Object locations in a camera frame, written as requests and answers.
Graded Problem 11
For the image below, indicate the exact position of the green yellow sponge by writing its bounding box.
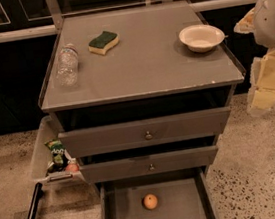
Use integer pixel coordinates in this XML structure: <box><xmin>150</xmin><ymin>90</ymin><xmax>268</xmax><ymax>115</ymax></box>
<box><xmin>89</xmin><ymin>31</ymin><xmax>119</xmax><ymax>56</ymax></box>

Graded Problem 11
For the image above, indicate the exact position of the grey drawer cabinet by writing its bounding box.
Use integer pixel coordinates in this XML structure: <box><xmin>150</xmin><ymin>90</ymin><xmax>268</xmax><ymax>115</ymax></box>
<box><xmin>26</xmin><ymin>0</ymin><xmax>267</xmax><ymax>219</ymax></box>

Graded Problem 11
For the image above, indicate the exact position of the orange fruit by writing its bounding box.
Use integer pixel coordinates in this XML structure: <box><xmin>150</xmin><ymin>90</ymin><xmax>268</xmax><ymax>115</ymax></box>
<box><xmin>142</xmin><ymin>194</ymin><xmax>159</xmax><ymax>210</ymax></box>

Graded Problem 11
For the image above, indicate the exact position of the white bowl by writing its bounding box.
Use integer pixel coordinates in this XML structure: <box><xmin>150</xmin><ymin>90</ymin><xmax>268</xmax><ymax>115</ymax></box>
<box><xmin>179</xmin><ymin>24</ymin><xmax>225</xmax><ymax>53</ymax></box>

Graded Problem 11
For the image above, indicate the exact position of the top grey drawer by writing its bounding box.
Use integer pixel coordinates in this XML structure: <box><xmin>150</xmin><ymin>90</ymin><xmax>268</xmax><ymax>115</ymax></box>
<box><xmin>58</xmin><ymin>107</ymin><xmax>231</xmax><ymax>158</ymax></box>

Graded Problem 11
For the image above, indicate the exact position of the grey drawer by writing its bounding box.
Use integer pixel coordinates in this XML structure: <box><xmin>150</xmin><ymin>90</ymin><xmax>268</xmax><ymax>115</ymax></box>
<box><xmin>58</xmin><ymin>107</ymin><xmax>231</xmax><ymax>158</ymax></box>
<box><xmin>80</xmin><ymin>146</ymin><xmax>218</xmax><ymax>183</ymax></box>
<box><xmin>100</xmin><ymin>168</ymin><xmax>219</xmax><ymax>219</ymax></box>

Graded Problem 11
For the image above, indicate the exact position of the red apple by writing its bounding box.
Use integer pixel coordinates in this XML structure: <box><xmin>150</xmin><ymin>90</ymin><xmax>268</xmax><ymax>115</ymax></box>
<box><xmin>66</xmin><ymin>163</ymin><xmax>80</xmax><ymax>173</ymax></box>

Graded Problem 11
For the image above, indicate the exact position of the black pole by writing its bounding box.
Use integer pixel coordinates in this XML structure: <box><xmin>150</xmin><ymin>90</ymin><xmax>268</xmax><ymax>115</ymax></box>
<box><xmin>27</xmin><ymin>182</ymin><xmax>43</xmax><ymax>219</ymax></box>

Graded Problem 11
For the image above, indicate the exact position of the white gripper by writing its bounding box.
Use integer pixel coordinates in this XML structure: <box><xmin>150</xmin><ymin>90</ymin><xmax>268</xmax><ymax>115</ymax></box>
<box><xmin>234</xmin><ymin>9</ymin><xmax>275</xmax><ymax>116</ymax></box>

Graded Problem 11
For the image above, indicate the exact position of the bottom grey drawer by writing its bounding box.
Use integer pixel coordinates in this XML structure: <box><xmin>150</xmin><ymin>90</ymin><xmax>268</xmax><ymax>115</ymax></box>
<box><xmin>100</xmin><ymin>168</ymin><xmax>219</xmax><ymax>219</ymax></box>

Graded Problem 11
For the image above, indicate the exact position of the clear plastic water bottle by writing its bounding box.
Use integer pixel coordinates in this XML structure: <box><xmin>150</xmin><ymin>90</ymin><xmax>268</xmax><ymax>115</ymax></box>
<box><xmin>55</xmin><ymin>44</ymin><xmax>79</xmax><ymax>87</ymax></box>

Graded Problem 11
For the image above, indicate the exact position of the clear plastic bin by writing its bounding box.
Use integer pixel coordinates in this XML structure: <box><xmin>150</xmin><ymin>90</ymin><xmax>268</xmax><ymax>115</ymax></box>
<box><xmin>30</xmin><ymin>116</ymin><xmax>83</xmax><ymax>186</ymax></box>

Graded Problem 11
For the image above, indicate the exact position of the middle grey drawer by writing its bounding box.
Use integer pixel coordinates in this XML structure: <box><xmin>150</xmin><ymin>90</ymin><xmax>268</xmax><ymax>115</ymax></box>
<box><xmin>80</xmin><ymin>146</ymin><xmax>218</xmax><ymax>183</ymax></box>

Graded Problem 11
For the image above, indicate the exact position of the green snack bag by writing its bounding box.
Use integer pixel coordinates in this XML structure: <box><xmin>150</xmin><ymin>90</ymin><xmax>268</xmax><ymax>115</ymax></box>
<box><xmin>45</xmin><ymin>139</ymin><xmax>67</xmax><ymax>166</ymax></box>

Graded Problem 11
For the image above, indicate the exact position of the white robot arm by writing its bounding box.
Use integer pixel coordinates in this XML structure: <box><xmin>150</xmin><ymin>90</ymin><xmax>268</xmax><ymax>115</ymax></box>
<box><xmin>234</xmin><ymin>0</ymin><xmax>275</xmax><ymax>116</ymax></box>

